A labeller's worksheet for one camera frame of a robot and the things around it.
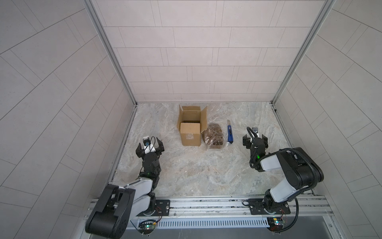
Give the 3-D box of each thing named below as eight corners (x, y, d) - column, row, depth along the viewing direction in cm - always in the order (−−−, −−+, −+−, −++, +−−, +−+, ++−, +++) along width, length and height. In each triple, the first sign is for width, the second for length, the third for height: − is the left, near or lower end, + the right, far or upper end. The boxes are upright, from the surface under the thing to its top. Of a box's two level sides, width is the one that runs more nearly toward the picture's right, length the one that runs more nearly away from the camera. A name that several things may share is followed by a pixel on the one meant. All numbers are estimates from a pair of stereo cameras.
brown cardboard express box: (179, 146, 94) (176, 130, 80) (181, 123, 106) (179, 105, 92) (206, 146, 94) (208, 130, 80) (205, 123, 106) (206, 105, 92)
